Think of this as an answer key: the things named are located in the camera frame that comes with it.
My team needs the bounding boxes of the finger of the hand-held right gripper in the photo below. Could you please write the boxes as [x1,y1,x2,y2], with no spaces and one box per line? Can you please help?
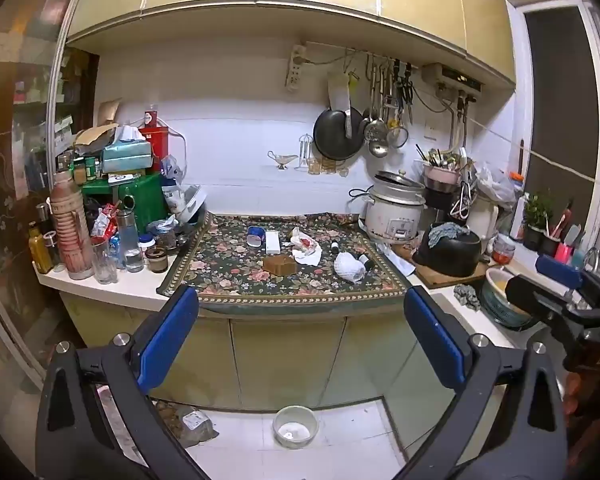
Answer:
[505,274,566,328]
[535,254,584,289]

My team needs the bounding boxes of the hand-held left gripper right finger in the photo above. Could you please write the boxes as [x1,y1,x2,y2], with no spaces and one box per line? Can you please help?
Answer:
[385,285,568,480]

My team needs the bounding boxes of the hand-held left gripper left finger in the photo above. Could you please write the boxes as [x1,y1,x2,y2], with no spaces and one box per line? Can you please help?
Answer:
[34,284,226,480]

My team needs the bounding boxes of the white tissue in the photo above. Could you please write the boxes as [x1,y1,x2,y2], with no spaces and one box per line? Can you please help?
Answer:
[286,226,324,267]

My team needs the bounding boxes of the white plastic bowl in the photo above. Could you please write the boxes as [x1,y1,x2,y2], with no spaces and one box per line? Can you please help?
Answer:
[272,405,319,449]

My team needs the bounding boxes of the person's right hand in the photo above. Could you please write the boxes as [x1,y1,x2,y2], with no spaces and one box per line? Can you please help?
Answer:
[564,374,600,413]

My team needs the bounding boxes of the green colander basin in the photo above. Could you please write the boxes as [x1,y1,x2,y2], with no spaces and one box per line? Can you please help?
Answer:
[480,267,536,332]

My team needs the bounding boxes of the grey dish cloth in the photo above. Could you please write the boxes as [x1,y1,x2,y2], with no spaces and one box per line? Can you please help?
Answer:
[452,284,482,311]

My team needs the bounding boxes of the wooden cutting board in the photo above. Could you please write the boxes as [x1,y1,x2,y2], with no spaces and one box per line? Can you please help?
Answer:
[392,242,496,290]

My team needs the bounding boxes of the small potted plant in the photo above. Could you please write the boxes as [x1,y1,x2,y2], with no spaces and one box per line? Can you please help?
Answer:
[522,192,556,253]

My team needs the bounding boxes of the dark-lidded glass jar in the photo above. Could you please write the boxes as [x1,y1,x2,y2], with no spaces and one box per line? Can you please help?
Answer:
[145,246,168,274]

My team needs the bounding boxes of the black cooking pot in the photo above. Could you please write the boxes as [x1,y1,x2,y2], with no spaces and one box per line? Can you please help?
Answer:
[412,222,482,279]

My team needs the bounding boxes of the dark floral table cloth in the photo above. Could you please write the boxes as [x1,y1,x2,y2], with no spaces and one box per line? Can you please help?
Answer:
[156,210,413,313]

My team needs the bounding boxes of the white electric kettle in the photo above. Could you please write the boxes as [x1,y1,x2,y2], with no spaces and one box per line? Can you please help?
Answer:
[465,192,501,256]

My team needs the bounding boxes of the grey plastic packet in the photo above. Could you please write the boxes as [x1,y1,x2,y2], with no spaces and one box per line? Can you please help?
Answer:
[175,407,220,446]

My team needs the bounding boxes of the clear drinking glass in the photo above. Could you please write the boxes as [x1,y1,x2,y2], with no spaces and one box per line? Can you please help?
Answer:
[91,237,118,285]

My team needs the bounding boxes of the clear water bottle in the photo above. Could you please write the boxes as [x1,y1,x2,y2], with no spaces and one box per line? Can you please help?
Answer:
[116,200,146,273]

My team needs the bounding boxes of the blue-grey knitted cloth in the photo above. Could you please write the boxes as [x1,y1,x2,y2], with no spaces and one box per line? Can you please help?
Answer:
[427,222,471,249]

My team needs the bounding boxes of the clear plastic bag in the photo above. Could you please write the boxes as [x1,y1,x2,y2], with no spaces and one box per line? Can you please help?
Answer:
[475,162,518,211]

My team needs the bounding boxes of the white foam fruit net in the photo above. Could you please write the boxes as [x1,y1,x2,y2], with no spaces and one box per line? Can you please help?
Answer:
[334,251,367,282]

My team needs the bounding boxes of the pale base cabinets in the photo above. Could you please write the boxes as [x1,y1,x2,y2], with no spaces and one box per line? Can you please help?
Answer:
[60,290,516,461]

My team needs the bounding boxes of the white rice cooker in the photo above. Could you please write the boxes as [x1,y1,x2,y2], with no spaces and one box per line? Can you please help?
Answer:
[364,170,427,245]

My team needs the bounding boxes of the white round appliance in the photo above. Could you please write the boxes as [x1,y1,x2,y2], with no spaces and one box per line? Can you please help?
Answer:
[175,184,209,226]

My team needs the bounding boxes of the green box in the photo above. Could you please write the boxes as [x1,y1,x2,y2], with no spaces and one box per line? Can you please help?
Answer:
[80,172,168,236]

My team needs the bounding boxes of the pink ribbed thermos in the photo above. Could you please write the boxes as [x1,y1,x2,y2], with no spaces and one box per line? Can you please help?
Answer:
[49,170,95,281]

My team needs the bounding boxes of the pink utensil holder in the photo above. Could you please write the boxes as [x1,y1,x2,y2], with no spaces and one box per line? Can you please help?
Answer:
[422,147,468,193]

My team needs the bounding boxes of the yellow oil bottle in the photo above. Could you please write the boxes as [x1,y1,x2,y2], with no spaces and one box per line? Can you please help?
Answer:
[28,222,53,275]

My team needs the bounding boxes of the white-framed window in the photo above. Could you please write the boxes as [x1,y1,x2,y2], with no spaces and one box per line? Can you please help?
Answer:
[517,2,600,221]

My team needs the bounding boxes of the teal tissue box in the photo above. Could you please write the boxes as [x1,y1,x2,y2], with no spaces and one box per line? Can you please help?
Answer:
[101,140,154,173]

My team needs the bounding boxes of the red box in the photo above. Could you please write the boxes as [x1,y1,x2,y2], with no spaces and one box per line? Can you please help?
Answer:
[139,125,171,176]

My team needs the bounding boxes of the steel mesh strainer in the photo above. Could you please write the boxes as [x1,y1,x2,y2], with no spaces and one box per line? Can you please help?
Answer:
[387,95,410,149]

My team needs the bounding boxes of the gravy boat on shelf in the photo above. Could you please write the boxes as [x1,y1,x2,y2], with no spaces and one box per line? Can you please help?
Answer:
[267,150,299,170]

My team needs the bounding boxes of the steel slotted ladle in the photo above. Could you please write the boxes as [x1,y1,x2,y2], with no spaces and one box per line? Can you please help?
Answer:
[364,57,387,143]

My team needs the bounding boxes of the black wok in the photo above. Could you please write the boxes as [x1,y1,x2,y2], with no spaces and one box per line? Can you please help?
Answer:
[312,106,367,161]

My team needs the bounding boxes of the floral glass door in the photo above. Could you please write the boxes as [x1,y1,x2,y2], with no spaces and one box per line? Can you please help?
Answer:
[0,0,93,391]

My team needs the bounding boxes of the white power strip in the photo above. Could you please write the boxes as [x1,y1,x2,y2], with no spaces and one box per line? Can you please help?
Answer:
[285,44,308,93]

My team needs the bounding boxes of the white coiled cable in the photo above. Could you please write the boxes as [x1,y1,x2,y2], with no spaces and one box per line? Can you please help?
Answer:
[450,182,473,221]

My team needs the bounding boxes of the black power cord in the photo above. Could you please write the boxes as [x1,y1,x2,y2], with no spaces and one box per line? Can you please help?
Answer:
[349,186,377,207]

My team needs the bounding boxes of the white wall appliance panel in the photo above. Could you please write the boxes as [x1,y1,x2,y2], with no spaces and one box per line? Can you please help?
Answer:
[422,62,486,93]

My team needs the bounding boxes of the yellow wall cabinets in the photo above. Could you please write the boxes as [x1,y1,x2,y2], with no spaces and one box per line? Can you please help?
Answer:
[65,0,518,91]

